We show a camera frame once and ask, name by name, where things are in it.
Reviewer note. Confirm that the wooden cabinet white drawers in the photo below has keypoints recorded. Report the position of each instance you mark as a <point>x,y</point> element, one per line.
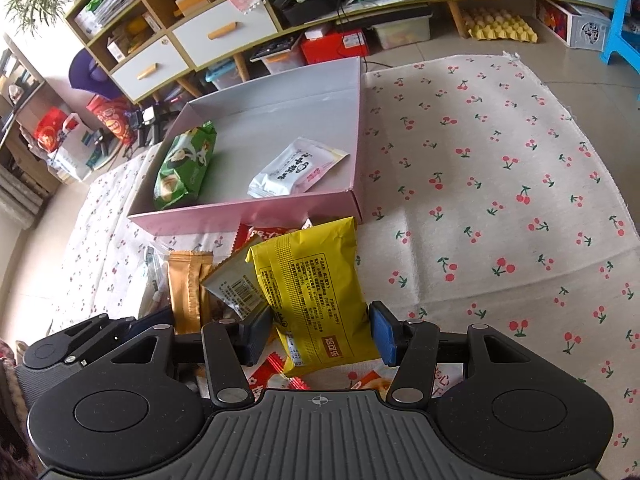
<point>210,40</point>

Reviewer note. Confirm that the white patterned crate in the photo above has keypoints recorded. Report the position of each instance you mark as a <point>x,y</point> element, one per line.
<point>590,27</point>

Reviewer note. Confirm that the green snack packet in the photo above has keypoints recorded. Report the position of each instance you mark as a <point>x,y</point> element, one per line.
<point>185,165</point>

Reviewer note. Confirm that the yellow snack packet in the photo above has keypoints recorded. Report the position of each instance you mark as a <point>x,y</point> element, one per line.
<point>310,280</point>

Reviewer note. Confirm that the gold snack packet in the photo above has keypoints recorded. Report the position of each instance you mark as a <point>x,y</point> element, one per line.
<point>187,290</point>

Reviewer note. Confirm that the purple plush toy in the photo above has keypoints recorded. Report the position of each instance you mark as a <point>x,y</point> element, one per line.
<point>92,72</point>

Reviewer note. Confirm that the orange box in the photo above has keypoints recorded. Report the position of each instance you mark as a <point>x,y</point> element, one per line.
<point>197,0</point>

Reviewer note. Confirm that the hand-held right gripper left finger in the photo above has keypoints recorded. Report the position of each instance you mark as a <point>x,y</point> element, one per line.
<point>257,332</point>

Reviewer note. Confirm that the grey biscuit snack packet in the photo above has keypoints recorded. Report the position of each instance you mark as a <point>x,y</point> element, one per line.
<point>235,285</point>

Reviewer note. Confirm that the blue lidded plastic bin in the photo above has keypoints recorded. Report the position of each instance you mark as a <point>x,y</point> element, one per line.
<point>222,76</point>

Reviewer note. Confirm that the black keyboard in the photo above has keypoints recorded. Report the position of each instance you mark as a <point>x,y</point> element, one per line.
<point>272,47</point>

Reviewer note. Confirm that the clear plastic storage bin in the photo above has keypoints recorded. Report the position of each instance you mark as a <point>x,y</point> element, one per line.
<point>402,32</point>

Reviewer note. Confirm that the white snack packet food picture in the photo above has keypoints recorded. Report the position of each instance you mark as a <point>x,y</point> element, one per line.
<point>370,385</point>

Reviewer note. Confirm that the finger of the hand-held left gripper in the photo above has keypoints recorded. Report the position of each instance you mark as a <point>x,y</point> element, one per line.
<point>152,320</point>

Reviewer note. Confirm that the red shopping bag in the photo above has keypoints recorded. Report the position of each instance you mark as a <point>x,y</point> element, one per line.
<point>50,130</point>

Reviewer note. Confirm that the black tripod device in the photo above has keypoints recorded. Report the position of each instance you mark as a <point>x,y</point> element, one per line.
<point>147,122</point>

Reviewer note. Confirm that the white shopping bag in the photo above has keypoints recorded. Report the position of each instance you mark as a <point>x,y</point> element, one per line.
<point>75,152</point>

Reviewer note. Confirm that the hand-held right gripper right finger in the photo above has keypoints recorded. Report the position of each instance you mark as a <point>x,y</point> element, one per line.
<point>382,332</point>

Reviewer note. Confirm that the red cardboard box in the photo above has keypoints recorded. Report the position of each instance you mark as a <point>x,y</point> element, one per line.
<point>332,47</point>

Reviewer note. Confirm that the blue plastic stool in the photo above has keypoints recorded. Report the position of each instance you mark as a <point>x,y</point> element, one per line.
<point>622,25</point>

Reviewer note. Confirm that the white snack packet black print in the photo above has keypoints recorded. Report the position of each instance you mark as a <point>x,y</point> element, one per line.
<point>295,170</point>

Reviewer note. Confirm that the yellow egg tray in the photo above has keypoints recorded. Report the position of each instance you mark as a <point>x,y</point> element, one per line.
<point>497,25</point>

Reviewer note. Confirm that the pink cardboard box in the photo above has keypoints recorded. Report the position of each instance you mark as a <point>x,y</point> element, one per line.
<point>260,115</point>

